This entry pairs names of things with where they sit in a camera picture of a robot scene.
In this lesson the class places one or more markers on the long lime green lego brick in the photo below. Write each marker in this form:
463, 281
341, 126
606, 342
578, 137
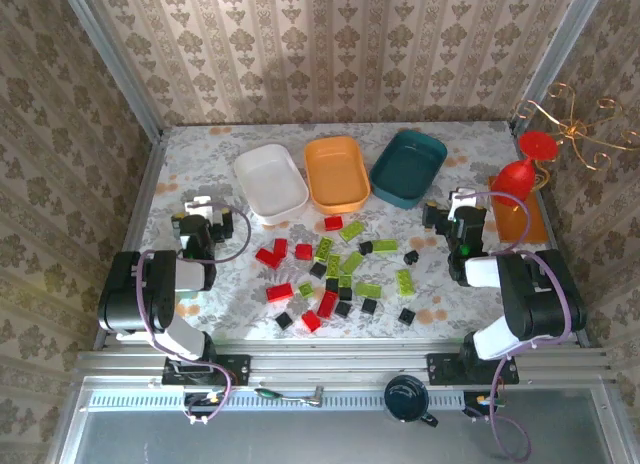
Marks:
352, 263
352, 231
324, 249
368, 290
333, 265
385, 246
405, 282

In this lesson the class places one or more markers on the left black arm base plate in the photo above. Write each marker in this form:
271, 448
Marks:
240, 369

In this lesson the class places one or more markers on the white plastic container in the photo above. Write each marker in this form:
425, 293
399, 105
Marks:
270, 179

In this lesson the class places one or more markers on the aluminium table side rail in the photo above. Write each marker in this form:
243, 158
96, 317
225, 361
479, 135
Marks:
554, 229
144, 194

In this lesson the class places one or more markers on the long red lego brick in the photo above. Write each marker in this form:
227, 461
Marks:
279, 293
328, 304

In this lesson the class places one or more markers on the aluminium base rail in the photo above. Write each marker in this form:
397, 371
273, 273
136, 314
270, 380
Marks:
325, 364

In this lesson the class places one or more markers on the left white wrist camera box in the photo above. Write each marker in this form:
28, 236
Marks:
200, 204

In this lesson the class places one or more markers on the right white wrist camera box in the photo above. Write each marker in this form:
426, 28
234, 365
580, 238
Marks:
460, 196

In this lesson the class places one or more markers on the dark blue mug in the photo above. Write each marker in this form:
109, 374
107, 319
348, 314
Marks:
405, 399

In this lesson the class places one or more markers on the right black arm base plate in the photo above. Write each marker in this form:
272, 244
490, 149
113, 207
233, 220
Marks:
440, 369

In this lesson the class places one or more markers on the teal plastic container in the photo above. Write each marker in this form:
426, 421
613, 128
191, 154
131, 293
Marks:
405, 169

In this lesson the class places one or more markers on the aluminium frame post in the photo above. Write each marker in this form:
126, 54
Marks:
559, 49
116, 64

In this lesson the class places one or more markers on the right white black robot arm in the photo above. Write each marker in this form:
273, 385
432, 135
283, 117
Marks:
540, 294

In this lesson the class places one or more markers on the small lime green lego brick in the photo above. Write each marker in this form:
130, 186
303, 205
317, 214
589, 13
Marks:
306, 289
345, 281

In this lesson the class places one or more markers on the grey metal shelf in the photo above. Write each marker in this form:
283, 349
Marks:
300, 439

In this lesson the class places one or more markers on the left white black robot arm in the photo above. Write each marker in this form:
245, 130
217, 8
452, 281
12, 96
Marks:
125, 294

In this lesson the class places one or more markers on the orange wooden board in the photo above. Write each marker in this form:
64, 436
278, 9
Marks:
520, 229

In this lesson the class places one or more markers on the orange plastic container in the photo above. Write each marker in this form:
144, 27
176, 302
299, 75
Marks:
335, 174

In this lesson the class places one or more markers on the red plastic goblet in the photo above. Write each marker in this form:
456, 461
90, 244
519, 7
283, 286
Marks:
515, 179

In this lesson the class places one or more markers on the metal ratchet tool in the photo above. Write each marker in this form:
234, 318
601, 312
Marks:
315, 396

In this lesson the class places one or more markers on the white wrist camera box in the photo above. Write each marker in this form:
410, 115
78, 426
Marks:
460, 196
200, 204

